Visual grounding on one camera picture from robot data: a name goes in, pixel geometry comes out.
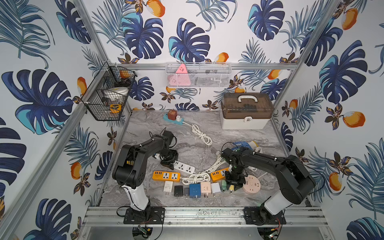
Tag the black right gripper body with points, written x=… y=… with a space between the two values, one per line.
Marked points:
x=234 y=176

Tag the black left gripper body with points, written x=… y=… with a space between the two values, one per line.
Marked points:
x=169 y=159

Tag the yellow small plug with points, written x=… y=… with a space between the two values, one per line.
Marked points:
x=231 y=189

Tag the white power strip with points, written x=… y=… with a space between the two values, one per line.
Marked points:
x=184 y=168

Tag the green small plug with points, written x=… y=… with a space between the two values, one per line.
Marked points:
x=223 y=186

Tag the round pink power socket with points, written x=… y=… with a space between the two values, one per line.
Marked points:
x=252 y=185

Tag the orange power strip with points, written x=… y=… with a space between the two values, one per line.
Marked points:
x=219 y=175
x=162 y=176

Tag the white charger plug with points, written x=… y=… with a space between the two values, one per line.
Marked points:
x=168 y=187

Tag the pink cube adapter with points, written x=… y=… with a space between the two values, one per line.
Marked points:
x=206 y=189

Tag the black charger plug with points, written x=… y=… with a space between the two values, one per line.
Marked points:
x=178 y=191

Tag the small grey plug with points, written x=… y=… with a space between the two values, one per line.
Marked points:
x=186 y=192

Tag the blue cube adapter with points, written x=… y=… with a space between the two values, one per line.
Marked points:
x=195 y=190

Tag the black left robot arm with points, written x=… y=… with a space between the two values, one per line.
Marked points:
x=131 y=166

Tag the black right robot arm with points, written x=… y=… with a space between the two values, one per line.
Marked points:
x=295 y=181

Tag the white cube adapter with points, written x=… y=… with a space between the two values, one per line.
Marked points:
x=215 y=188

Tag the blue dotted work glove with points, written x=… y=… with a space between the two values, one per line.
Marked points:
x=250 y=145

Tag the brown cube adapter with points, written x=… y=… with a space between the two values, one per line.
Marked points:
x=172 y=115

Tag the white brown storage box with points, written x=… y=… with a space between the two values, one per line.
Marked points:
x=245 y=111

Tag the yellow tape measure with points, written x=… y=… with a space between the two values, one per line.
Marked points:
x=116 y=108

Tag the pink triangle object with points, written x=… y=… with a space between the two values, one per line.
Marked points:
x=180 y=78

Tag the white item in basket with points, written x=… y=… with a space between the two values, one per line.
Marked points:
x=115 y=93

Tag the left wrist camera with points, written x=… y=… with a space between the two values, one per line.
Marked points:
x=167 y=136

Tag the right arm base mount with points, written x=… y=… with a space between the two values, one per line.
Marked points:
x=259 y=216

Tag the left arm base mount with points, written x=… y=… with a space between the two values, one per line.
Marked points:
x=144 y=215

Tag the black wire basket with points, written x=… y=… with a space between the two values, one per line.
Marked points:
x=108 y=77

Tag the clear wall shelf basket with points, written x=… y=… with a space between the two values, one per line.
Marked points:
x=204 y=75

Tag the aluminium front rail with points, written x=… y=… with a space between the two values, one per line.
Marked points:
x=207 y=217

